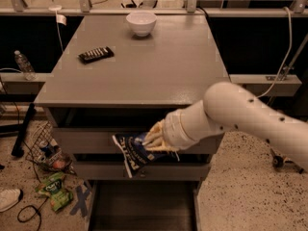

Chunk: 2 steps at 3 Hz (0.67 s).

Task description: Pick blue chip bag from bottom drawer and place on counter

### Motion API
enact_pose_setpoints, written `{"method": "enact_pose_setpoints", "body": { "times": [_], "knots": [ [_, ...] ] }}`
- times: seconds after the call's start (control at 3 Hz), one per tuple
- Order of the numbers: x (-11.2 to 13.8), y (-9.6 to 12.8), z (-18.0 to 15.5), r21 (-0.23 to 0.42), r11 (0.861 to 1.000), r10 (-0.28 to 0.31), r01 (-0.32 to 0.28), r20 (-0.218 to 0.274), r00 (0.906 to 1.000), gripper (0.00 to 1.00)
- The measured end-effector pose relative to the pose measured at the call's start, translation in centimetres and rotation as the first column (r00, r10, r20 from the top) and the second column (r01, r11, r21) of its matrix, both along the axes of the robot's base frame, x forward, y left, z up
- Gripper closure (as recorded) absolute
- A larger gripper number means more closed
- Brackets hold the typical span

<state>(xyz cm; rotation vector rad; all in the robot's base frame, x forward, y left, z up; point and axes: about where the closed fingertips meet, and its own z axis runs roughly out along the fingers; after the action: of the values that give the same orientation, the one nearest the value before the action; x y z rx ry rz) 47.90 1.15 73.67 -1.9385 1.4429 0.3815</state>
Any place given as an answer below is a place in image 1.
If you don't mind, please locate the blue chip bag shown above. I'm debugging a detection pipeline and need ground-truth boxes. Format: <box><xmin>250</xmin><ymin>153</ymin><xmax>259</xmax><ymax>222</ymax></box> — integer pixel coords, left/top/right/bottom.
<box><xmin>113</xmin><ymin>133</ymin><xmax>179</xmax><ymax>178</ymax></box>

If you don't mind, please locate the clear plastic water bottle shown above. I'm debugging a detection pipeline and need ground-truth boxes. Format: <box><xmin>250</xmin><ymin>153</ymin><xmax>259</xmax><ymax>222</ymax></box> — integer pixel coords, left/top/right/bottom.
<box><xmin>14</xmin><ymin>50</ymin><xmax>37</xmax><ymax>81</ymax></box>

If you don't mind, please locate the black wheeled cart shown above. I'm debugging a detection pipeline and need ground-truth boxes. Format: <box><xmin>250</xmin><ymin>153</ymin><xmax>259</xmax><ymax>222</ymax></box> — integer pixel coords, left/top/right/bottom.
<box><xmin>269</xmin><ymin>149</ymin><xmax>304</xmax><ymax>174</ymax></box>

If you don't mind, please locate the white cable with tag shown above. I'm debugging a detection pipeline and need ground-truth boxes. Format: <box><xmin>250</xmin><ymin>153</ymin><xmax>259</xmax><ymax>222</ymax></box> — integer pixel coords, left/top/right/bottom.
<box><xmin>42</xmin><ymin>0</ymin><xmax>68</xmax><ymax>55</ymax></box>

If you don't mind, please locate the wire basket with items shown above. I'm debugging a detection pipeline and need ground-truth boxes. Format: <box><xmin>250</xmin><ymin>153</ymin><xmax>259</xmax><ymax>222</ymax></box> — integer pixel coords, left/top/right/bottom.
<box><xmin>26</xmin><ymin>122</ymin><xmax>74</xmax><ymax>174</ymax></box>

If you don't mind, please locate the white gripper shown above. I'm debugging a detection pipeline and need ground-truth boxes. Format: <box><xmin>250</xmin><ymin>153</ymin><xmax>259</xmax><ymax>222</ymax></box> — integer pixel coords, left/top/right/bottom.
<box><xmin>142</xmin><ymin>109</ymin><xmax>196</xmax><ymax>153</ymax></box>

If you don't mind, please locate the black snack bar package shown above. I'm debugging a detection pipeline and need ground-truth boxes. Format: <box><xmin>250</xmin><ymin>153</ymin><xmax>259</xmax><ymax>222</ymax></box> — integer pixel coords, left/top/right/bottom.
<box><xmin>78</xmin><ymin>46</ymin><xmax>115</xmax><ymax>64</ymax></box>

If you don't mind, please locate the green chip bag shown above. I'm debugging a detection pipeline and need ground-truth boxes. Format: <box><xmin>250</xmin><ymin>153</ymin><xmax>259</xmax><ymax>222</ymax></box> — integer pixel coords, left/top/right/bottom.
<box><xmin>36</xmin><ymin>171</ymin><xmax>73</xmax><ymax>212</ymax></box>

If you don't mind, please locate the grey middle drawer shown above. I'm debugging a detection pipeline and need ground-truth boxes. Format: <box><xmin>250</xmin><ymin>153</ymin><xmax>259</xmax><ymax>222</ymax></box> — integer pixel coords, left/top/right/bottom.
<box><xmin>73</xmin><ymin>162</ymin><xmax>210</xmax><ymax>181</ymax></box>

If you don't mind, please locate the white bowl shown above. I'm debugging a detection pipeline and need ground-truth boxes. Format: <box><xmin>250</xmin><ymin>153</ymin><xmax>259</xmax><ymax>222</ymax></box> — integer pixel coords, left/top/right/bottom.
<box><xmin>126</xmin><ymin>11</ymin><xmax>157</xmax><ymax>37</ymax></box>

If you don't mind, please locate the white shoe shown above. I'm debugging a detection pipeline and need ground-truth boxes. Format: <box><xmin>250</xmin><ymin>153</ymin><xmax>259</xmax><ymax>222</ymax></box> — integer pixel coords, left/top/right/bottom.
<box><xmin>0</xmin><ymin>189</ymin><xmax>23</xmax><ymax>213</ymax></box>

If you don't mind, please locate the grey drawer cabinet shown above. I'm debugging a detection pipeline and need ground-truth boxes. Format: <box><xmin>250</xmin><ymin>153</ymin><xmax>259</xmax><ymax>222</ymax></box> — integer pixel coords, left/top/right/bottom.
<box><xmin>34</xmin><ymin>13</ymin><xmax>241</xmax><ymax>231</ymax></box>

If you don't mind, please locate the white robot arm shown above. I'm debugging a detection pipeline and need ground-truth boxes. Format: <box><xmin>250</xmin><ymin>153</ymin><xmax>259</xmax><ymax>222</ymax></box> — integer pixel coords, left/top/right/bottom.
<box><xmin>143</xmin><ymin>82</ymin><xmax>308</xmax><ymax>170</ymax></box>

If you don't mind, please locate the black leaning bar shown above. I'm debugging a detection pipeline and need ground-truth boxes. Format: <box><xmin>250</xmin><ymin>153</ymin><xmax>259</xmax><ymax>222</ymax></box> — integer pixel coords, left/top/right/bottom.
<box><xmin>12</xmin><ymin>103</ymin><xmax>36</xmax><ymax>158</ymax></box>

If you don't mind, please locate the grey top drawer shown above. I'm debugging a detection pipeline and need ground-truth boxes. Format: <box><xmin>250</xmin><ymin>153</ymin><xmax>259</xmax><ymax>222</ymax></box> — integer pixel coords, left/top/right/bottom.
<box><xmin>52</xmin><ymin>128</ymin><xmax>223</xmax><ymax>154</ymax></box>

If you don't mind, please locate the grey bottom drawer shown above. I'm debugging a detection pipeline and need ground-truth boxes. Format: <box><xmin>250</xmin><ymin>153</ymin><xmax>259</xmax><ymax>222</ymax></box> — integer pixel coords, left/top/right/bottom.
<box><xmin>87</xmin><ymin>181</ymin><xmax>202</xmax><ymax>231</ymax></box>

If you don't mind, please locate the grey drawer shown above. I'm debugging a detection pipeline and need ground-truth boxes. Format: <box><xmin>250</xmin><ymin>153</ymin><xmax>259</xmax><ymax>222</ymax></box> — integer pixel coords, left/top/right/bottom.
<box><xmin>87</xmin><ymin>181</ymin><xmax>202</xmax><ymax>231</ymax></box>
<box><xmin>73</xmin><ymin>162</ymin><xmax>210</xmax><ymax>181</ymax></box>
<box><xmin>52</xmin><ymin>128</ymin><xmax>223</xmax><ymax>154</ymax></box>

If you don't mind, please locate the white hanging cable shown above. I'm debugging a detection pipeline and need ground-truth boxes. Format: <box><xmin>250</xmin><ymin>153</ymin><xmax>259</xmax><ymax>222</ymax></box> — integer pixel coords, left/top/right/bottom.
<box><xmin>256</xmin><ymin>6</ymin><xmax>294</xmax><ymax>100</ymax></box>

